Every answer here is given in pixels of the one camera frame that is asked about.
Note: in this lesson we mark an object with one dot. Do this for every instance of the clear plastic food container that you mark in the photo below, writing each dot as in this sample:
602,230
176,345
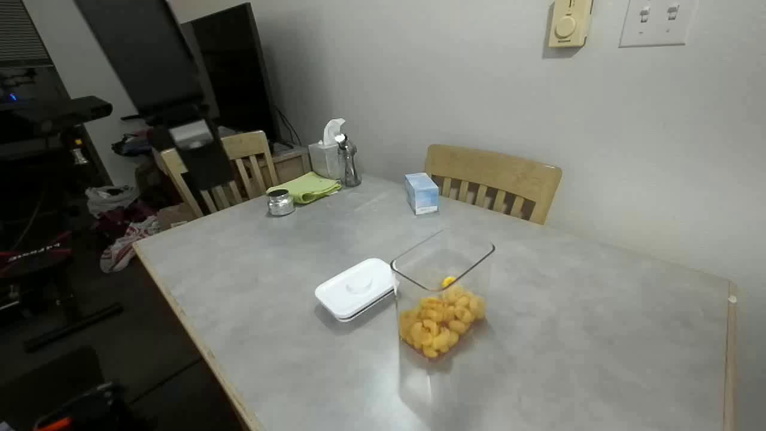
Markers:
471,260

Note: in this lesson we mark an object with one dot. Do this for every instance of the small light blue box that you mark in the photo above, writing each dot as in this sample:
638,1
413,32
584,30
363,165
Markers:
423,194

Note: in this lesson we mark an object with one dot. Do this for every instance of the green folded cloth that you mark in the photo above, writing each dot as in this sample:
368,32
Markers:
307,187

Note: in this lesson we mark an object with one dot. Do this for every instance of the grey tissue box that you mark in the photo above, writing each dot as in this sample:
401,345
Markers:
323,158

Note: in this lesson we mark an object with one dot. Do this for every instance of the metal spoon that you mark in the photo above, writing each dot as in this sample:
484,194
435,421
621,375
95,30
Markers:
341,142

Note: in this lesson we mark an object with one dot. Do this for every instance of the round silver metal tin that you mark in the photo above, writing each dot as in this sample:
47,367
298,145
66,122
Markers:
279,205

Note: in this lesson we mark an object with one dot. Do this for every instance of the small wooden cabinet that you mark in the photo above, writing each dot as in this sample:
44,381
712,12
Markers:
290,164

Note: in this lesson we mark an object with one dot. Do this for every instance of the light wooden slat-back chair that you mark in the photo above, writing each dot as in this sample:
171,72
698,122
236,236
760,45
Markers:
493,170
249,146

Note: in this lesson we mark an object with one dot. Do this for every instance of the yellow toy object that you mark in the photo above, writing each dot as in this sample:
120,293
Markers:
439,323

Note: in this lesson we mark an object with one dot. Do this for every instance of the black cloth item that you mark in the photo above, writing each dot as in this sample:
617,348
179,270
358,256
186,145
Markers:
210,167

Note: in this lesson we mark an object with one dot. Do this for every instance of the small grey box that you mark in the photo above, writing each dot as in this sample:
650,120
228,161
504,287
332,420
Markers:
192,134

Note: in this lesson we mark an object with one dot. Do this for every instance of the red white clothes pile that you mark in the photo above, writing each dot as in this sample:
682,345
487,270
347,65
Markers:
128,230

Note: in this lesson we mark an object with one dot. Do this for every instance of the large black panel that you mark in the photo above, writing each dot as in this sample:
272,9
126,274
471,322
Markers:
140,56

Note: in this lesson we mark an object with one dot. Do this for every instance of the black exercise machine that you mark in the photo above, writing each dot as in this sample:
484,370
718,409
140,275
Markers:
48,120

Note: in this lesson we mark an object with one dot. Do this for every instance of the black orange floor item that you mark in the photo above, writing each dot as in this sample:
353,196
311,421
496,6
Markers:
79,409

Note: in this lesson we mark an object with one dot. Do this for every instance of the white light switch plate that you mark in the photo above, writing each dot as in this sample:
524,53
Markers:
656,20

